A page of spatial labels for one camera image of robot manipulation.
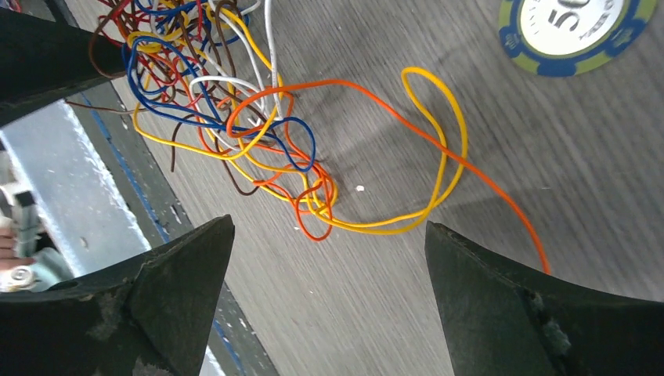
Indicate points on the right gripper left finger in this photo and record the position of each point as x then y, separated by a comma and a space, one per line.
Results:
148, 315

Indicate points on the poker chip blue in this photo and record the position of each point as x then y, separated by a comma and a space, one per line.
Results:
559, 38

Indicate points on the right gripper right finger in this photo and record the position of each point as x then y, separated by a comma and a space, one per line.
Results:
501, 317

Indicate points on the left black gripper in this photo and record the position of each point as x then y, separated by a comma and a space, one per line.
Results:
43, 61

